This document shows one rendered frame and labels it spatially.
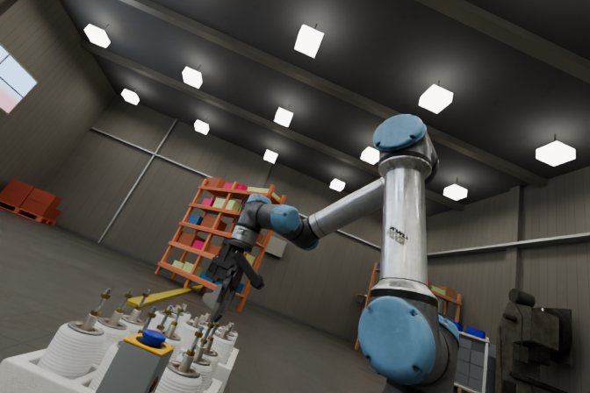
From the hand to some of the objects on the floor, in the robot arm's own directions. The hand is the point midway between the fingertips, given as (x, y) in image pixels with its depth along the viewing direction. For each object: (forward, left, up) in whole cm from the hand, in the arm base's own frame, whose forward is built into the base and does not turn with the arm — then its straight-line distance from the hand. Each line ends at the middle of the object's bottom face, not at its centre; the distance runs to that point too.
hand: (218, 317), depth 78 cm
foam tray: (+13, -2, -35) cm, 38 cm away
